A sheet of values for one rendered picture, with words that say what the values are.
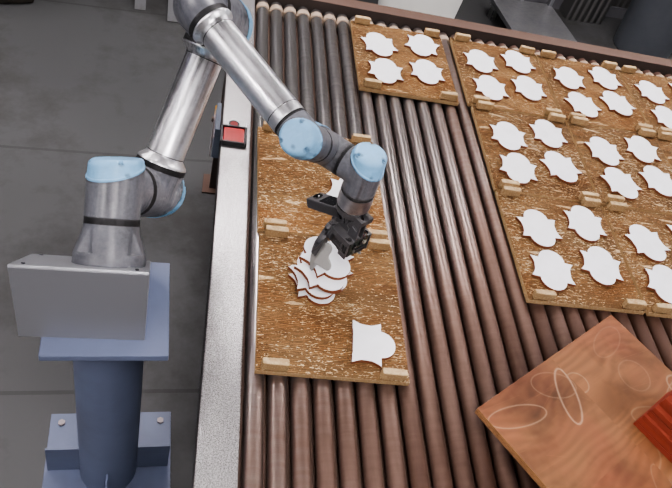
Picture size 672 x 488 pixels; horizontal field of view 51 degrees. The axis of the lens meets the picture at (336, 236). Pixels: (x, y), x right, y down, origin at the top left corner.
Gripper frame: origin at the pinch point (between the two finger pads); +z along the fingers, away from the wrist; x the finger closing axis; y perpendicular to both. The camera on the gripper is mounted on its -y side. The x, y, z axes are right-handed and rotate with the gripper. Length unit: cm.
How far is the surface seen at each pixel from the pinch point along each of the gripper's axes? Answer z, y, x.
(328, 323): 6.5, 12.3, -7.9
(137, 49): 100, -217, 77
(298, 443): 8.3, 31.3, -31.6
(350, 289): 6.5, 7.4, 3.4
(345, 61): 8, -70, 70
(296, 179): 6.5, -29.7, 15.6
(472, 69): 7, -46, 111
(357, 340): 5.4, 20.0, -5.8
